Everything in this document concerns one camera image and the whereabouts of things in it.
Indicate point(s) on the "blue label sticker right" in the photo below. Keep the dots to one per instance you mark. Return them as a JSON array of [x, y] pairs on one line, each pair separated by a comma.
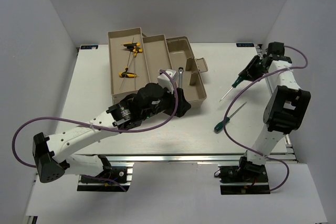
[[243, 45]]

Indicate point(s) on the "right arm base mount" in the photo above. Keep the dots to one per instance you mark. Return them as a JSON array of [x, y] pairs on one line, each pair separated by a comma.
[[243, 179]]

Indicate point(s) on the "aluminium table front rail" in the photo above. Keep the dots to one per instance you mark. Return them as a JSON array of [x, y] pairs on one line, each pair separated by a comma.
[[174, 158]]

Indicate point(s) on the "blue label sticker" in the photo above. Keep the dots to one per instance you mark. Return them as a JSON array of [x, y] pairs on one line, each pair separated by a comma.
[[88, 47], [243, 45]]

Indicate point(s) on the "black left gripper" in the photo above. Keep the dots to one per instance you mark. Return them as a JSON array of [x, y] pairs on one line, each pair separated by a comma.
[[183, 105]]

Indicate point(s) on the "blue label sticker left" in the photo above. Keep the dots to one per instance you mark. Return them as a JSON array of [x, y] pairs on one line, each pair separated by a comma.
[[88, 47]]

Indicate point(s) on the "yellow black T-handle hex key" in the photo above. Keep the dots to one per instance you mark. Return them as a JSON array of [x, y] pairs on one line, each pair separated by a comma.
[[127, 74]]

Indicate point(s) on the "small green screwdriver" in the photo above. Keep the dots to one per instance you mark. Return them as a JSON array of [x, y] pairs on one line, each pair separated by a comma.
[[234, 85]]

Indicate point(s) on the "silver ratchet wrench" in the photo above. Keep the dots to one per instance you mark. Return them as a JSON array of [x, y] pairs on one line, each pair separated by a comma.
[[180, 73]]

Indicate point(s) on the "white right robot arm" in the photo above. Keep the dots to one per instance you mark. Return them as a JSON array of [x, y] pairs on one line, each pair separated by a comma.
[[286, 108]]

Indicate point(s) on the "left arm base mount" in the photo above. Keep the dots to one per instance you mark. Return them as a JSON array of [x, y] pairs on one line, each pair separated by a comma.
[[117, 179]]

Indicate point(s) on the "long yellow black T-handle key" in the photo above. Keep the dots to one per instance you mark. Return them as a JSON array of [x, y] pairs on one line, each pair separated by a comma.
[[135, 51]]

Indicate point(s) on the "large green screwdriver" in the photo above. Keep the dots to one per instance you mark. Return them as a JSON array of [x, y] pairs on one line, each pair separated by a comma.
[[220, 125]]

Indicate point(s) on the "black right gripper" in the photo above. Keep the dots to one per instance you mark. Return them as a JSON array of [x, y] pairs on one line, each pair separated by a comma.
[[251, 75]]

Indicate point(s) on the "beige plastic toolbox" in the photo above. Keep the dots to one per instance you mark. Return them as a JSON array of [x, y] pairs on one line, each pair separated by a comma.
[[159, 53]]

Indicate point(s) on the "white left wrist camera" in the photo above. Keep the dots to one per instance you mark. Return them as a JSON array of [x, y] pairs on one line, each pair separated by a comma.
[[167, 78]]

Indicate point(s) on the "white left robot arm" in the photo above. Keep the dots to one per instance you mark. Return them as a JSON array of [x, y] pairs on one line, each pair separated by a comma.
[[55, 155]]

